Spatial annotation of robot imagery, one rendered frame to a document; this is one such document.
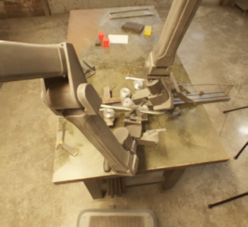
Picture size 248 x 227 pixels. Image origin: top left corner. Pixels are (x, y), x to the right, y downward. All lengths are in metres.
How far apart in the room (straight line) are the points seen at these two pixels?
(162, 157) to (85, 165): 0.34
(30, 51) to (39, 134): 1.81
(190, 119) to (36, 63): 0.83
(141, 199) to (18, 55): 1.55
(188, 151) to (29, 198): 1.38
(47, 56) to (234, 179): 1.85
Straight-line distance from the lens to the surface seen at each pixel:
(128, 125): 0.74
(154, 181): 1.54
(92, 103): 0.38
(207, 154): 0.95
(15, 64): 0.30
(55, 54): 0.35
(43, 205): 1.82
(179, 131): 0.96
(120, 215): 1.43
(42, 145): 2.02
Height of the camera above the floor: 1.68
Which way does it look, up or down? 51 degrees down
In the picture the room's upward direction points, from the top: straight up
